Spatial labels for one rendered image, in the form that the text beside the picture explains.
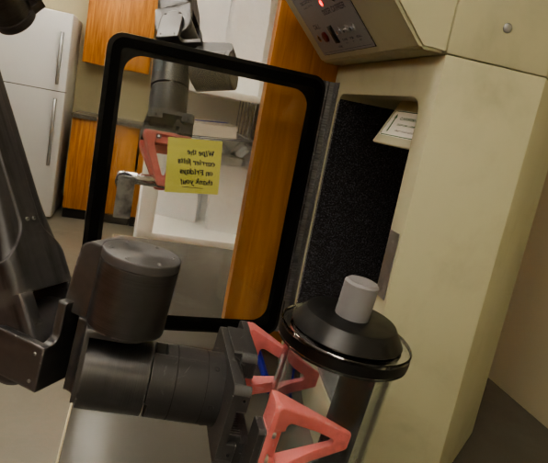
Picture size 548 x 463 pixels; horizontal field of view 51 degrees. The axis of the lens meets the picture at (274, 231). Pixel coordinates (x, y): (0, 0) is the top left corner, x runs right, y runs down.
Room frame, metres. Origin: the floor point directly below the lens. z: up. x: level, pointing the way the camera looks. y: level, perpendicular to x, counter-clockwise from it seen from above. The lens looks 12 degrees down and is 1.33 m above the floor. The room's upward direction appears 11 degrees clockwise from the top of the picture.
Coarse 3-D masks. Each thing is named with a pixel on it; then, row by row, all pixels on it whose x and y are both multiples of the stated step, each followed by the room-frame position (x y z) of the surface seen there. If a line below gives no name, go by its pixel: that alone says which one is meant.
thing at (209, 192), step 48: (144, 96) 0.76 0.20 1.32; (192, 96) 0.79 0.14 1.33; (240, 96) 0.81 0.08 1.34; (288, 96) 0.83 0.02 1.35; (144, 144) 0.77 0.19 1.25; (192, 144) 0.79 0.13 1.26; (240, 144) 0.81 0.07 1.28; (288, 144) 0.84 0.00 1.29; (144, 192) 0.77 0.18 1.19; (192, 192) 0.79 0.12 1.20; (240, 192) 0.82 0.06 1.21; (288, 192) 0.84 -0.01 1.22; (144, 240) 0.77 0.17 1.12; (192, 240) 0.80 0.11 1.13; (240, 240) 0.82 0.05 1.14; (192, 288) 0.80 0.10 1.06; (240, 288) 0.83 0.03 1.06
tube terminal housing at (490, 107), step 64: (512, 0) 0.57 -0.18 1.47; (384, 64) 0.70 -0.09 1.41; (448, 64) 0.56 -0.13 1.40; (512, 64) 0.58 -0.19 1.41; (448, 128) 0.56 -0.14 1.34; (512, 128) 0.58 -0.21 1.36; (448, 192) 0.57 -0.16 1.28; (512, 192) 0.58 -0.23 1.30; (448, 256) 0.57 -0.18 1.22; (512, 256) 0.68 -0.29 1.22; (448, 320) 0.58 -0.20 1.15; (448, 384) 0.58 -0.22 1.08; (384, 448) 0.57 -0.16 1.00; (448, 448) 0.61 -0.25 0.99
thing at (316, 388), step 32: (288, 320) 0.43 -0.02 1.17; (288, 352) 0.42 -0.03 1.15; (320, 352) 0.39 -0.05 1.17; (288, 384) 0.41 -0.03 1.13; (320, 384) 0.40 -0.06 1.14; (352, 384) 0.40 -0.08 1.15; (384, 384) 0.41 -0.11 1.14; (352, 416) 0.40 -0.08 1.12; (288, 448) 0.40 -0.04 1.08; (352, 448) 0.40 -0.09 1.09
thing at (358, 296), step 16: (352, 288) 0.43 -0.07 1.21; (368, 288) 0.43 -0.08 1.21; (304, 304) 0.44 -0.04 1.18; (320, 304) 0.44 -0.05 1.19; (336, 304) 0.45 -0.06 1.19; (352, 304) 0.43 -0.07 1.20; (368, 304) 0.43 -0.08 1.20; (304, 320) 0.42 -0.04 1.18; (320, 320) 0.41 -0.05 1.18; (336, 320) 0.42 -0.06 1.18; (352, 320) 0.43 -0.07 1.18; (368, 320) 0.43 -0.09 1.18; (384, 320) 0.45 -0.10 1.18; (320, 336) 0.40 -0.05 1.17; (336, 336) 0.40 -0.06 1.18; (352, 336) 0.40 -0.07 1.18; (368, 336) 0.40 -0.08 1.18; (384, 336) 0.41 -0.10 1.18; (352, 352) 0.39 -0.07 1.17; (368, 352) 0.40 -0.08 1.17; (384, 352) 0.40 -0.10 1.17; (400, 352) 0.42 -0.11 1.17
